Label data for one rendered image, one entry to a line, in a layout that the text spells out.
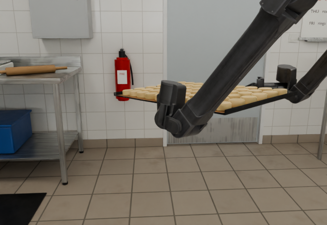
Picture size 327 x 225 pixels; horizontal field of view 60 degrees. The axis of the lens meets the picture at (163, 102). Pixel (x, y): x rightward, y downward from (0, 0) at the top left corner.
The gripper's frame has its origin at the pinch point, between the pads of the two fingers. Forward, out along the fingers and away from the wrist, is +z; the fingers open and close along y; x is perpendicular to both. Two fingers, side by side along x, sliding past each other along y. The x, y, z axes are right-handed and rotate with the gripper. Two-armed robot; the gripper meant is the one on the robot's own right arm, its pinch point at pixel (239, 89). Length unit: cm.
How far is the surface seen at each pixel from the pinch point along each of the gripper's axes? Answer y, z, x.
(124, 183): -91, 76, -91
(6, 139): -51, 170, -86
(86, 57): 11, 123, -155
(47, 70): 3, 137, -101
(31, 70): 4, 146, -94
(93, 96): -30, 120, -158
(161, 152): -88, 52, -156
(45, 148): -65, 146, -102
